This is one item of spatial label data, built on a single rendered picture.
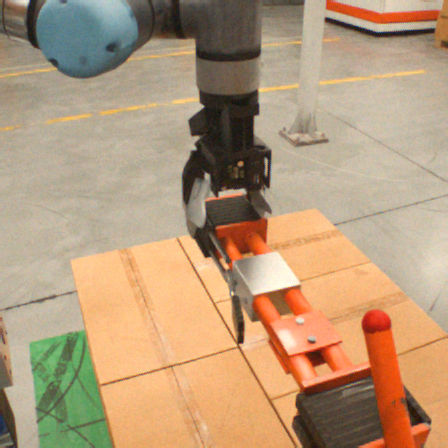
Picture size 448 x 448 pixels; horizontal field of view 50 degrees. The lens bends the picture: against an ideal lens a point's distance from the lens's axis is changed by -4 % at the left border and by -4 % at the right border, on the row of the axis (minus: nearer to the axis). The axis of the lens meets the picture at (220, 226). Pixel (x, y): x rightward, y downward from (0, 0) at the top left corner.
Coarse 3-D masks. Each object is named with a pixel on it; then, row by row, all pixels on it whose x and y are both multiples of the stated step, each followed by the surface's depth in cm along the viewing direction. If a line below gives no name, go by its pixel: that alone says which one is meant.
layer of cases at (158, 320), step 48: (192, 240) 185; (288, 240) 185; (336, 240) 185; (96, 288) 162; (144, 288) 162; (192, 288) 162; (336, 288) 162; (384, 288) 161; (96, 336) 143; (144, 336) 143; (192, 336) 144; (432, 336) 143; (144, 384) 129; (192, 384) 129; (240, 384) 129; (288, 384) 129; (432, 384) 128; (144, 432) 116; (192, 432) 116; (240, 432) 116; (288, 432) 117
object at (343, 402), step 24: (312, 384) 44; (336, 384) 45; (360, 384) 45; (312, 408) 42; (336, 408) 43; (360, 408) 43; (408, 408) 42; (312, 432) 41; (336, 432) 41; (360, 432) 41
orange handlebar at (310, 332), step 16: (224, 240) 66; (256, 240) 66; (240, 256) 63; (256, 304) 56; (272, 304) 56; (288, 304) 57; (304, 304) 55; (272, 320) 53; (288, 320) 53; (304, 320) 53; (320, 320) 53; (272, 336) 52; (288, 336) 51; (304, 336) 51; (320, 336) 51; (336, 336) 51; (288, 352) 49; (304, 352) 49; (320, 352) 51; (336, 352) 49; (288, 368) 49; (304, 368) 48; (336, 368) 48
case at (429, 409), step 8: (424, 408) 59; (432, 408) 59; (440, 408) 59; (432, 416) 58; (440, 416) 58; (432, 424) 57; (440, 424) 57; (432, 432) 56; (440, 432) 56; (432, 440) 56; (440, 440) 56
